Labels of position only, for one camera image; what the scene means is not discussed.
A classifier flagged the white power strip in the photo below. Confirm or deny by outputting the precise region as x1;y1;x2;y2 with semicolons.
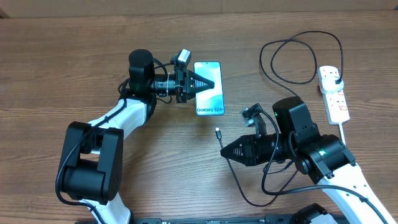
317;65;351;125

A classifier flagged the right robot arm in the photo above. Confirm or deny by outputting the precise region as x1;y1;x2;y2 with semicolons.
220;96;395;223

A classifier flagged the blue Galaxy smartphone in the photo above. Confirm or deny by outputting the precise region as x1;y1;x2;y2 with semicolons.
193;62;225;116

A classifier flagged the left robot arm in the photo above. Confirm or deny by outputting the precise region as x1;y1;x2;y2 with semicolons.
55;49;215;223

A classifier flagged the white charger plug adapter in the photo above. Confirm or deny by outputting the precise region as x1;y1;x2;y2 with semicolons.
320;77;345;94

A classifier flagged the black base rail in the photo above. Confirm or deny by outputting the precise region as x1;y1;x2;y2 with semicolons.
74;202;346;224

